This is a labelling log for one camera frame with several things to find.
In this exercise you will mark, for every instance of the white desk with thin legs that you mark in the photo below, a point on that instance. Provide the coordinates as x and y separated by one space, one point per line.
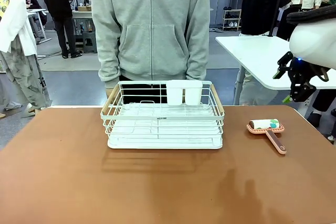
36 14

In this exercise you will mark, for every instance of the pink lint roller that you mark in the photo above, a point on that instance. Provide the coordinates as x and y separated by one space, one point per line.
265 125

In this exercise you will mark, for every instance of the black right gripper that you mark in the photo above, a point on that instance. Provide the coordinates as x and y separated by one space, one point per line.
305 73

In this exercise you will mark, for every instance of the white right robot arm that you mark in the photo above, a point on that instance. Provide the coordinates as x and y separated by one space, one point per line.
315 40

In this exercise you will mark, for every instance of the shoe rack with shoes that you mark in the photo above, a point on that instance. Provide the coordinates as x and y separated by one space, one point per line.
231 19

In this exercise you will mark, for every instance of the cardboard box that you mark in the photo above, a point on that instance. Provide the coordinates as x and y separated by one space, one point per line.
84 8

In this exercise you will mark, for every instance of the person in gray hoodie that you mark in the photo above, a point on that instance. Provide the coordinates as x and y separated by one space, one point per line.
151 24

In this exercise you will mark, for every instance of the gray plastic stool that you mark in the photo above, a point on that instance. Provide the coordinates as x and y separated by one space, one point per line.
89 41

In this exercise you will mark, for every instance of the white side table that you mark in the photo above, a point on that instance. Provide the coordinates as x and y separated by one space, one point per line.
257 56

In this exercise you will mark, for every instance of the person's right forearm gray sleeve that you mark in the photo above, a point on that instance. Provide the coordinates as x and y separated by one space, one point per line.
106 51

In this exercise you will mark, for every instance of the white cutlery caddy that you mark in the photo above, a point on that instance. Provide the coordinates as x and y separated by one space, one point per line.
183 91

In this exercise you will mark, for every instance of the seated person in dark top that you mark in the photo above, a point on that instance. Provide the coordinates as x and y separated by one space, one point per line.
34 2

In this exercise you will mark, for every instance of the white drain tray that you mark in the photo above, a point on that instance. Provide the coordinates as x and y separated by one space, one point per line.
162 144

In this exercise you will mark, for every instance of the person's right hand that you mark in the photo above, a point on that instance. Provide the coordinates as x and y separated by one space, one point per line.
109 93

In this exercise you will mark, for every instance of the bystander in long black coat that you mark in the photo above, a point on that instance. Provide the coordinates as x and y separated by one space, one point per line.
262 1

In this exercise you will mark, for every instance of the person's left forearm gray sleeve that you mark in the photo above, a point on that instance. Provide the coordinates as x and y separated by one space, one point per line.
197 51

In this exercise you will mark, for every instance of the bystander in white jacket camouflage trousers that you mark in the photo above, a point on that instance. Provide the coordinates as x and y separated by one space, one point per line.
15 24

